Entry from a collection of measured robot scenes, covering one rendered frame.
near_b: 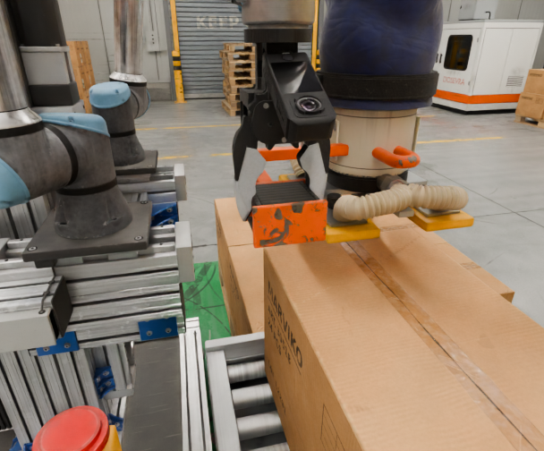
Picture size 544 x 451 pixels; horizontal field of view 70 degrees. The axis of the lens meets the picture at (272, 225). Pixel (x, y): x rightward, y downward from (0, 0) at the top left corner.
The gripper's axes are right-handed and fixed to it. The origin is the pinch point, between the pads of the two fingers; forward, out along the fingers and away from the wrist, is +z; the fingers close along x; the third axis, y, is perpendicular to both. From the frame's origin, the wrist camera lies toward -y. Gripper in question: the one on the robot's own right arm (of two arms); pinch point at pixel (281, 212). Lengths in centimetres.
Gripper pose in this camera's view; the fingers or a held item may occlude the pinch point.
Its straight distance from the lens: 47.8
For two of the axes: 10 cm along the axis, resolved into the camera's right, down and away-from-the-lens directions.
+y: -2.3, -4.1, 8.8
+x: -9.7, 1.0, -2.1
